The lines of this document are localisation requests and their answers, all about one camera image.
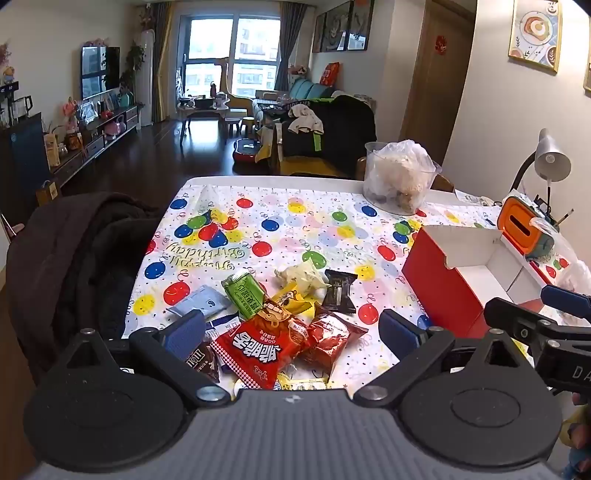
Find black coat on sofa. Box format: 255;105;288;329
281;95;377;169

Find dark coat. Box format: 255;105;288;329
7;191;162;384

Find white clothes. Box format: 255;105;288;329
288;104;324;134

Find paper sheets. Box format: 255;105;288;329
455;189;504;208

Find television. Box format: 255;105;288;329
82;46;121;100

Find coffee table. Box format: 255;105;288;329
178;95;232;139

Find small yellow sachet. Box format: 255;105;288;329
277;371;331;391

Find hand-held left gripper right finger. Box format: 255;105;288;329
353;309;532;407

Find brown paper bag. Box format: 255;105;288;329
36;180;61;206

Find dark red snack bag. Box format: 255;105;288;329
295;310;369;377

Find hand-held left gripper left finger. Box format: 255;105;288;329
65;309;230;409

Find green snack packet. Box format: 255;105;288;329
222;271;267;321

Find black snack packet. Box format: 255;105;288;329
321;269;358;315

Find clear plastic bag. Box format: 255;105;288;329
531;217;591;296

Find clear plastic tub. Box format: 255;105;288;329
364;141;439;215

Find red and blue floor toy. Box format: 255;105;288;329
232;137;262;163

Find dark framed wall painting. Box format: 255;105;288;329
323;2;354;52
311;11;328;54
347;0;375;51

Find balloon print tablecloth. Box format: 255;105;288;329
122;178;591;402

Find black cabinet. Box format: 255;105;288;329
0;113;51;222

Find red cardboard box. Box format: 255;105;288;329
402;224;561;340

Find grey curtain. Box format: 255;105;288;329
277;0;301;90
150;0;174;123

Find gold framed picture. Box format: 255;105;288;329
508;0;563;73

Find large red snack bag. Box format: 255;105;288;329
211;298;317;391

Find silver desk lamp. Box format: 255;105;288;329
510;128;572;204

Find cream snack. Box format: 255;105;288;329
274;259;331;296

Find large window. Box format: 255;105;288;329
182;14;282;112

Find light blue packet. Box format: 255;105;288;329
166;285;229;321

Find wooden door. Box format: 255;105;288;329
399;0;476;167

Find white standing air conditioner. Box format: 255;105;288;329
139;30;155;127

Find yellow snack packet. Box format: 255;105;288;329
270;281;324;319

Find tv cabinet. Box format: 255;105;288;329
48;105;141;183

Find teal sofa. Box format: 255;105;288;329
252;78;335;130

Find pink artificial flowers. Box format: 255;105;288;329
62;97;79;134

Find white and blue packet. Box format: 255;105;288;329
205;314;245;342

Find green house plant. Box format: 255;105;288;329
122;44;146;93

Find brown candy packet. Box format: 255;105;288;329
185;342;222;384

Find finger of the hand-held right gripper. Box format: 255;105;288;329
484;298;561;346
541;285;591;321

